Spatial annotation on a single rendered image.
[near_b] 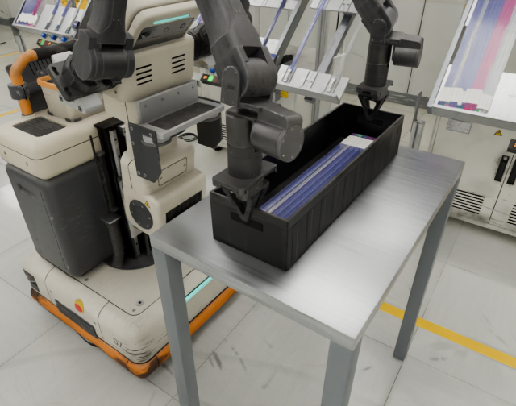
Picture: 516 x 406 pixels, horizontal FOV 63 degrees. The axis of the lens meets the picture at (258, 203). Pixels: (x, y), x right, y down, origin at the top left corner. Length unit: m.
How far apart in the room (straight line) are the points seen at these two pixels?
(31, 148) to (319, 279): 0.91
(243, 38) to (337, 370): 0.55
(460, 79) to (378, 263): 1.20
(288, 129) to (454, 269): 1.65
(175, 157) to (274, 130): 0.74
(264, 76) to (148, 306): 1.00
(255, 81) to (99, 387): 1.28
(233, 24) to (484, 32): 1.47
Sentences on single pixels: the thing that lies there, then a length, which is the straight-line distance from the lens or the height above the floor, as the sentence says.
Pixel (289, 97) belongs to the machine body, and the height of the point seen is 0.51.
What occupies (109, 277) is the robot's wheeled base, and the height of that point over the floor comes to 0.28.
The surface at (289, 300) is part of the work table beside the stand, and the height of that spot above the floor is 0.80.
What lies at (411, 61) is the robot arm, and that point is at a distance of 1.12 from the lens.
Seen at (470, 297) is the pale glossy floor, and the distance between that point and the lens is 2.05.
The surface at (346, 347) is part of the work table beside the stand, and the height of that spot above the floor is 0.77.
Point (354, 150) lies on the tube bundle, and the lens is 1.11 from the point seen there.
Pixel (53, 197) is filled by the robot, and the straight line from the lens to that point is 1.42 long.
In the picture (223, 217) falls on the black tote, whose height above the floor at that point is 0.87.
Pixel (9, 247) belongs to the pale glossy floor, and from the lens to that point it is 2.41.
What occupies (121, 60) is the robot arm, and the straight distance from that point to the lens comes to 0.97.
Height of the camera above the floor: 1.33
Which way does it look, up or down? 34 degrees down
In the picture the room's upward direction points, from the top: straight up
